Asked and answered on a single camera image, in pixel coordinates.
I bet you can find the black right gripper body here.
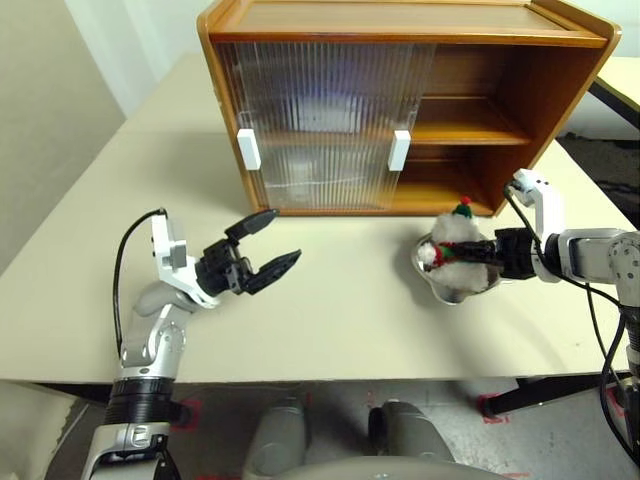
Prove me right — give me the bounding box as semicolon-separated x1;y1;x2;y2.
492;226;541;282

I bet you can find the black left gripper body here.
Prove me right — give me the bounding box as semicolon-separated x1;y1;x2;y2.
194;237;260;297

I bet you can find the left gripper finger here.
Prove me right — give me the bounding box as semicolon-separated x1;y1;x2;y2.
247;247;303;296
223;208;281;247

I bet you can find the white snowman plush toy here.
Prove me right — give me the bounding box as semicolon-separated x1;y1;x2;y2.
418;195;493;295

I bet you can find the wooden cabinet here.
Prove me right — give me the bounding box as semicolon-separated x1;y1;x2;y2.
195;0;624;219

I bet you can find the silver flower-shaped metal plate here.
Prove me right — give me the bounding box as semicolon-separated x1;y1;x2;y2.
410;231;517;306

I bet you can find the ribbed glass sliding door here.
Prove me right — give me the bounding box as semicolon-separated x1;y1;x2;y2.
233;41;437;212
213;41;422;212

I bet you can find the black table leg bar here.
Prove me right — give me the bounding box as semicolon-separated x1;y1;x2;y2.
481;371;633;418

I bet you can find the grey rounded shape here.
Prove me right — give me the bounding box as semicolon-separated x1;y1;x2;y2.
246;396;312;477
368;398;457;464

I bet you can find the beige side table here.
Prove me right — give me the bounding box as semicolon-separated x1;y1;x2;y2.
588;53;640;133

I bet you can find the pale grey robot torso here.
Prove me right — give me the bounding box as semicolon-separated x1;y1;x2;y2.
198;451;532;480

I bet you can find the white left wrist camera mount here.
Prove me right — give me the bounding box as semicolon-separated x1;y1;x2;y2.
149;213;222;309

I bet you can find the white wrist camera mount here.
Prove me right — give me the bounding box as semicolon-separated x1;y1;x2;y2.
509;168;567;284
149;213;222;309

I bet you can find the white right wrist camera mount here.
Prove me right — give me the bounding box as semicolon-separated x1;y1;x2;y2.
509;168;567;284

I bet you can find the white door handle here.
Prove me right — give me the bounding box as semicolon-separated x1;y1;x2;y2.
387;129;413;172
237;128;264;172

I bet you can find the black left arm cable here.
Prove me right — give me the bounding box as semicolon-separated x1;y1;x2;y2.
112;207;169;359

